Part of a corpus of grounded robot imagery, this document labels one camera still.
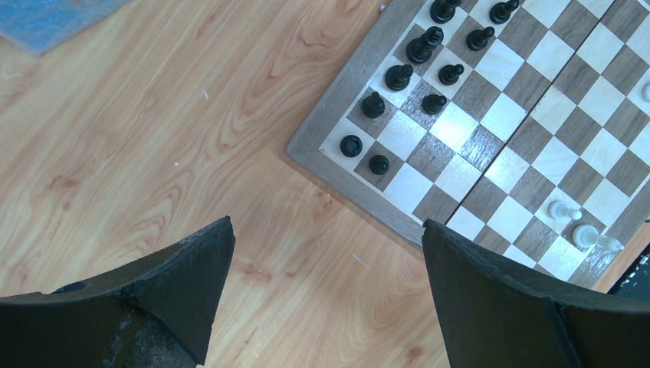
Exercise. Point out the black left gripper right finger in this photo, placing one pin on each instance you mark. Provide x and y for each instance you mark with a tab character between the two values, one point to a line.
495	312

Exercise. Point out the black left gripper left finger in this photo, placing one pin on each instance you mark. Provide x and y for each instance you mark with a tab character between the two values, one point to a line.
156	311

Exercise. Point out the wooden chess board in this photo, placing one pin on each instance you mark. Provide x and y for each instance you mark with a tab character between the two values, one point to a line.
527	131

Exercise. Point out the black chess piece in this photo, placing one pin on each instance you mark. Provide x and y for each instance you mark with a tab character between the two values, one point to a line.
419	50
397	77
373	106

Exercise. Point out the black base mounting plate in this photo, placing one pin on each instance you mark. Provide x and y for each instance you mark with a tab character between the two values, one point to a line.
634	283

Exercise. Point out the clear blue plastic bag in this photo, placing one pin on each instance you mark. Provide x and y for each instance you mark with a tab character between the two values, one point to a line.
41	25

